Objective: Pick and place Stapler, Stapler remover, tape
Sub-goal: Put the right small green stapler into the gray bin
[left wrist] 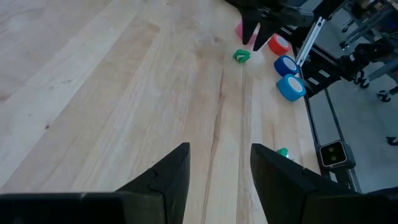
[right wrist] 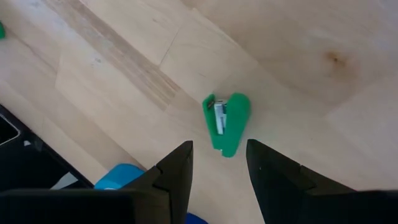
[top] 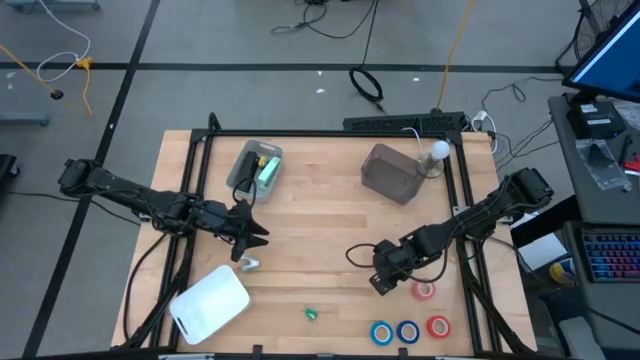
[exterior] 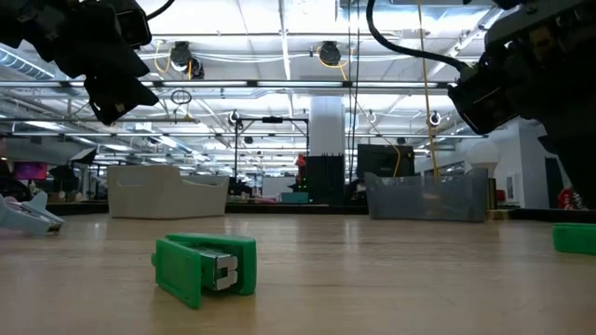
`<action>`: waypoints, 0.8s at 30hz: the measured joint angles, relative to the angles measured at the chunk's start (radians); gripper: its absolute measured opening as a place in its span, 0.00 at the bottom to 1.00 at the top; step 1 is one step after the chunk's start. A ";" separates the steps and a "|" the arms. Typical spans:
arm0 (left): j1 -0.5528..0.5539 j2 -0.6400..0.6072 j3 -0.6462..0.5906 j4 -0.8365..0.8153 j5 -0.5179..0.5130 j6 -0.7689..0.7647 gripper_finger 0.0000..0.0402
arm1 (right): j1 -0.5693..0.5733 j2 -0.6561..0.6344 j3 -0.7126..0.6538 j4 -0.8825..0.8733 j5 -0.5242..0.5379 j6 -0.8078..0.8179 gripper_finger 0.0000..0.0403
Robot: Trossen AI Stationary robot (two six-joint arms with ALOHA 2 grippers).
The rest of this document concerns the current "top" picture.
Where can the red tape roll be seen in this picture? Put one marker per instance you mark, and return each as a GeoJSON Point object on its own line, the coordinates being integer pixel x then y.
{"type": "Point", "coordinates": [430, 327]}

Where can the backlit keyboard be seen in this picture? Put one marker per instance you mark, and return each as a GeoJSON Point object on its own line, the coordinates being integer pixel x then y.
{"type": "Point", "coordinates": [615, 257]}

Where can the black stapler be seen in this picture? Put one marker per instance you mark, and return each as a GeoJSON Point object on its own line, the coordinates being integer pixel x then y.
{"type": "Point", "coordinates": [248, 170]}

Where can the black floor fan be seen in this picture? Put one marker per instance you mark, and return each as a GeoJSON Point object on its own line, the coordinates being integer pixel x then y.
{"type": "Point", "coordinates": [600, 25]}

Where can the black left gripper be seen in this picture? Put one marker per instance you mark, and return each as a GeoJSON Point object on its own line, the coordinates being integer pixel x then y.
{"type": "Point", "coordinates": [217, 220]}

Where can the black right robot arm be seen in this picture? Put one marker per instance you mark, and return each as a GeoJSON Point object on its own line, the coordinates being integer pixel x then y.
{"type": "Point", "coordinates": [490, 210]}

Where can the black mini computer box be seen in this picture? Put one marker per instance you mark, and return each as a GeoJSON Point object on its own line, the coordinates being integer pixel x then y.
{"type": "Point", "coordinates": [595, 120]}

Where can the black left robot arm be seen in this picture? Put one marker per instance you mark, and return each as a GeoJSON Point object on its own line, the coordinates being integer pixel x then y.
{"type": "Point", "coordinates": [125, 192]}

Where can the dark blue tape roll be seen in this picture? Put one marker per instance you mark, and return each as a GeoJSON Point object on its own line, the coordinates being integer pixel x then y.
{"type": "Point", "coordinates": [400, 332]}

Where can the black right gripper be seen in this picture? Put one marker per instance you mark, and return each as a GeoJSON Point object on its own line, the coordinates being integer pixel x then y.
{"type": "Point", "coordinates": [395, 257]}

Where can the translucent brown plastic bin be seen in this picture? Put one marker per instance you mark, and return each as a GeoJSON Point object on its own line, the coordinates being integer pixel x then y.
{"type": "Point", "coordinates": [390, 172]}

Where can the white power adapter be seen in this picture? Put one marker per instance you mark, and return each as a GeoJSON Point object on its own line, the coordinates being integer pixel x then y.
{"type": "Point", "coordinates": [481, 117]}

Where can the grey side desk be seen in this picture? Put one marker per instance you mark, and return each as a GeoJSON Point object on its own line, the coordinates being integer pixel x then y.
{"type": "Point", "coordinates": [570, 190]}

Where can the black floor disc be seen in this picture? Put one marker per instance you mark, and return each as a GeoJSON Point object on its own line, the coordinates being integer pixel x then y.
{"type": "Point", "coordinates": [57, 94]}

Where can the red hand tool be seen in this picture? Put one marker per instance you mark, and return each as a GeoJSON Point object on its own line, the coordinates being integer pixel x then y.
{"type": "Point", "coordinates": [634, 166]}

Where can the computer monitor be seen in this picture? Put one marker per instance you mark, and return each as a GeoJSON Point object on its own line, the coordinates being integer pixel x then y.
{"type": "Point", "coordinates": [612, 65]}

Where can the light blue tape roll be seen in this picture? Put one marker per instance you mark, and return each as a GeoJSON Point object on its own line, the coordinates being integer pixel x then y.
{"type": "Point", "coordinates": [373, 334]}

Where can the mint green stapler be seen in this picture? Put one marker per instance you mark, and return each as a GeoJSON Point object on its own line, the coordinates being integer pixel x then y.
{"type": "Point", "coordinates": [270, 172]}

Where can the pink tape roll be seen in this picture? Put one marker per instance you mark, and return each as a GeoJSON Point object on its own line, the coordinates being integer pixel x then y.
{"type": "Point", "coordinates": [416, 292]}

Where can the white paper sheet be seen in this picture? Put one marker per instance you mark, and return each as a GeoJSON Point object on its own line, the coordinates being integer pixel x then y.
{"type": "Point", "coordinates": [542, 250]}

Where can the black wheeled object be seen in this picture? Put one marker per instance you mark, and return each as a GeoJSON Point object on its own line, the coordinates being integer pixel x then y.
{"type": "Point", "coordinates": [6, 170]}

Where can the grey plastic bin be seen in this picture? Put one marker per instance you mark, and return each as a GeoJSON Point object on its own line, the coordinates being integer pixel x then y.
{"type": "Point", "coordinates": [237, 172]}

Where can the yellow stapler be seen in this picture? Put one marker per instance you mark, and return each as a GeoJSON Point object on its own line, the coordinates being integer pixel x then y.
{"type": "Point", "coordinates": [262, 161]}

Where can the grey cart base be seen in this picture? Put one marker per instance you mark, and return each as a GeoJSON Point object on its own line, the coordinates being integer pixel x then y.
{"type": "Point", "coordinates": [22, 119]}
{"type": "Point", "coordinates": [55, 5]}

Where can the clear plastic bag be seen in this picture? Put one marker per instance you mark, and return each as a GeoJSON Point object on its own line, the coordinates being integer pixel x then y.
{"type": "Point", "coordinates": [602, 165]}

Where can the silver staple remover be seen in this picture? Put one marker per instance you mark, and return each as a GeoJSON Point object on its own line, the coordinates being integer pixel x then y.
{"type": "Point", "coordinates": [249, 262]}

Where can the green staple remover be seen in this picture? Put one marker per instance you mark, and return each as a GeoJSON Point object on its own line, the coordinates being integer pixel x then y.
{"type": "Point", "coordinates": [311, 314]}

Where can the yellow and blue roll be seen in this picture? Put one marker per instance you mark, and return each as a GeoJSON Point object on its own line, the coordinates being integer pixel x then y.
{"type": "Point", "coordinates": [561, 272]}

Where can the white bulb table lamp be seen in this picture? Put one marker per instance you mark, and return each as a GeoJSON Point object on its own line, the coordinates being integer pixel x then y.
{"type": "Point", "coordinates": [440, 148]}

